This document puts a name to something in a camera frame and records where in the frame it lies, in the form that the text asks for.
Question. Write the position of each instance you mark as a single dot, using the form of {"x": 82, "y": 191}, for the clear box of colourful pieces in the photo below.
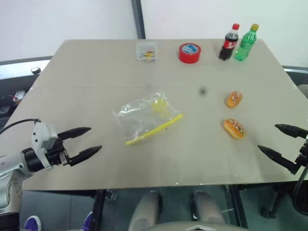
{"x": 146, "y": 54}

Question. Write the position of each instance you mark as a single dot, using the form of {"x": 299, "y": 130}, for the red and white object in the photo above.
{"x": 19, "y": 94}

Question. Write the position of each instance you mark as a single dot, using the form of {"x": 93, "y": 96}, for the round sprinkled bread bun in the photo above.
{"x": 234, "y": 99}

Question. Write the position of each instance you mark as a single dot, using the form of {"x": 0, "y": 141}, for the purple shoe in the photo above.
{"x": 32, "y": 223}
{"x": 87, "y": 222}

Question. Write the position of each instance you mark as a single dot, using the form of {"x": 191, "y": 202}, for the red tape roll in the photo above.
{"x": 189, "y": 56}

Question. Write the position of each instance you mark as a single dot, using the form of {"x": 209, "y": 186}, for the small round black-white object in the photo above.
{"x": 35, "y": 70}

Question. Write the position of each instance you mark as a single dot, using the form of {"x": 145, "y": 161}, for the grey rounded robot knee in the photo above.
{"x": 208, "y": 209}
{"x": 144, "y": 211}

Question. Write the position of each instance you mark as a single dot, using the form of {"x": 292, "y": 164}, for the dark grey wall pillar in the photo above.
{"x": 139, "y": 19}

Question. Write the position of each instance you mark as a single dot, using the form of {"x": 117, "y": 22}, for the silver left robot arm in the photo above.
{"x": 12, "y": 163}

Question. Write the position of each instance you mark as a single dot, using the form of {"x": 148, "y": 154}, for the grey robot torso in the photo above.
{"x": 192, "y": 227}

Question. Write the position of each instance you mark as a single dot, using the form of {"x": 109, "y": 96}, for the black caster wheel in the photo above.
{"x": 265, "y": 213}

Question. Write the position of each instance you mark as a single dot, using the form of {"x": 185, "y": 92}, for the green bottle with yellow cap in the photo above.
{"x": 245, "y": 45}

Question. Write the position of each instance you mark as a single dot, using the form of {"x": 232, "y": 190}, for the dark side desk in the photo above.
{"x": 21, "y": 81}

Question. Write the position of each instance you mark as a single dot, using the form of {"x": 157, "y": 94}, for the long bread with green topping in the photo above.
{"x": 234, "y": 128}

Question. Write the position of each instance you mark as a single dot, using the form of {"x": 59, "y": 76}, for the black table leg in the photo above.
{"x": 237, "y": 207}
{"x": 98, "y": 209}

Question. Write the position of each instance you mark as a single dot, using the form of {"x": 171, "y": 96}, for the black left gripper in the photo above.
{"x": 57, "y": 154}

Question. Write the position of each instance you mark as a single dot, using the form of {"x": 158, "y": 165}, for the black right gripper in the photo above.
{"x": 304, "y": 158}

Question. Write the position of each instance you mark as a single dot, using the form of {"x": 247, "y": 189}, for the cola bottle with red cap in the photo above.
{"x": 228, "y": 45}

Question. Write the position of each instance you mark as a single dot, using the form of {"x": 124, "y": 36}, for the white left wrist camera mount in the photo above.
{"x": 41, "y": 134}

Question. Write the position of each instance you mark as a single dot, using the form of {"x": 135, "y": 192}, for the clear yellow-zip plastic bag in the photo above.
{"x": 142, "y": 115}

